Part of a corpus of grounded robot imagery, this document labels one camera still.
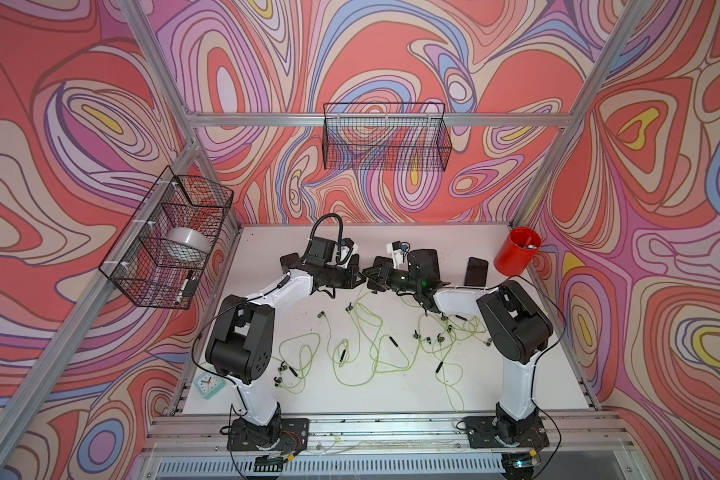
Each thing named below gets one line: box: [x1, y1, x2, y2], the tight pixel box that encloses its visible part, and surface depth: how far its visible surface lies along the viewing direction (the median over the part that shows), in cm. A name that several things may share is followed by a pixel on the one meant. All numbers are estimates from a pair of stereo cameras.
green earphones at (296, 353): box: [271, 333, 321, 394], surface depth 88 cm
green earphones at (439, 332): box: [413, 312, 492, 412], surface depth 91 cm
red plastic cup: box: [494, 227, 542, 276], surface depth 103 cm
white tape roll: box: [165, 226, 211, 261], surface depth 73 cm
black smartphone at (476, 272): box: [464, 256, 489, 287], surface depth 107 cm
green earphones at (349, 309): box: [317, 303, 377, 387], surface depth 90 cm
